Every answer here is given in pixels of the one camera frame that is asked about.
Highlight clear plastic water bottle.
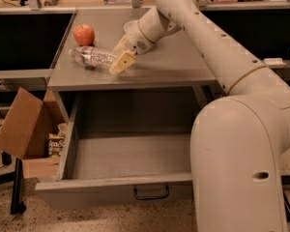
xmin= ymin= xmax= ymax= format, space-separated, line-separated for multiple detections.
xmin=69 ymin=46 xmax=118 ymax=69

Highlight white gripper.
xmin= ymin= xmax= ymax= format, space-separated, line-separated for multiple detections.
xmin=109 ymin=20 xmax=156 ymax=74

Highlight black drawer handle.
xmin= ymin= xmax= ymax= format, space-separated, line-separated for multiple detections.
xmin=133 ymin=186 xmax=170 ymax=201

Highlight open grey top drawer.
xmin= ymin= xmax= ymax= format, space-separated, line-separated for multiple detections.
xmin=36 ymin=87 xmax=197 ymax=209

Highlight white ceramic bowl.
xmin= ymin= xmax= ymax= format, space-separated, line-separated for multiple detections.
xmin=124 ymin=20 xmax=138 ymax=33

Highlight red apple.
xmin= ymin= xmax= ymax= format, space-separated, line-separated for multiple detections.
xmin=73 ymin=24 xmax=95 ymax=46

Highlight white power strip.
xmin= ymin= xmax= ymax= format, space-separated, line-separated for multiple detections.
xmin=264 ymin=58 xmax=285 ymax=67

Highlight grey metal cabinet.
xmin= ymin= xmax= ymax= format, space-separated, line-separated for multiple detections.
xmin=47 ymin=7 xmax=223 ymax=121

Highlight paper cup in box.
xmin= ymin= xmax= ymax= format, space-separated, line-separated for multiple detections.
xmin=58 ymin=123 xmax=68 ymax=137

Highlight brown cardboard box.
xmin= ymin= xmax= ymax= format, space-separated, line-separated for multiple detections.
xmin=0 ymin=88 xmax=65 ymax=179

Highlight printed snack carton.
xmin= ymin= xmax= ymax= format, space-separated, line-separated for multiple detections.
xmin=47 ymin=133 xmax=64 ymax=157

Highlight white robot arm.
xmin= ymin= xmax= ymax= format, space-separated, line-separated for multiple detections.
xmin=110 ymin=0 xmax=290 ymax=232

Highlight black stand leg left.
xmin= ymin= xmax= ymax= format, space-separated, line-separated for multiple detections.
xmin=11 ymin=159 xmax=26 ymax=215

